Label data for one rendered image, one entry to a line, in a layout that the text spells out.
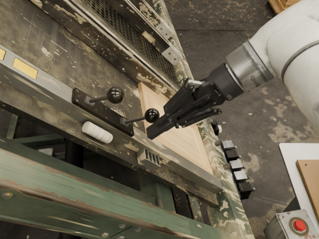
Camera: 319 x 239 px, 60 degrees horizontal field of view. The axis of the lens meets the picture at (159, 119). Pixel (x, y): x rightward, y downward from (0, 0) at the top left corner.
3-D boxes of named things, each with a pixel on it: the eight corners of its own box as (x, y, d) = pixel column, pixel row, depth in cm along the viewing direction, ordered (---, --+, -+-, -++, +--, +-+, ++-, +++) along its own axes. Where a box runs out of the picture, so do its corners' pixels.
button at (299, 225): (305, 231, 97) (308, 229, 96) (295, 233, 97) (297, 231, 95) (300, 220, 100) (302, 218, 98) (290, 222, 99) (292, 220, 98)
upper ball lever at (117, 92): (89, 112, 68) (125, 105, 59) (76, 105, 66) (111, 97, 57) (94, 99, 69) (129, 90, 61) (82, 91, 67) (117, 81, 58)
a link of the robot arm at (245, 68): (278, 87, 54) (251, 103, 56) (259, 59, 60) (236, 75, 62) (260, 60, 48) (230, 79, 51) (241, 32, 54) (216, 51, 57)
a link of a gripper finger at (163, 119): (175, 116, 61) (167, 110, 60) (158, 127, 63) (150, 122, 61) (174, 111, 62) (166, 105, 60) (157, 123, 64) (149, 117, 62)
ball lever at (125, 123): (124, 132, 76) (161, 124, 67) (114, 126, 73) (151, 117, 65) (126, 120, 77) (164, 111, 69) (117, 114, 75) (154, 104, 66)
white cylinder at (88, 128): (80, 133, 66) (106, 146, 71) (89, 127, 65) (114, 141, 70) (81, 124, 68) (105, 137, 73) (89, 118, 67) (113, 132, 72)
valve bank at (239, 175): (253, 216, 137) (267, 193, 119) (225, 220, 136) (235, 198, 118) (221, 137, 170) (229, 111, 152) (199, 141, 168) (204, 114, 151)
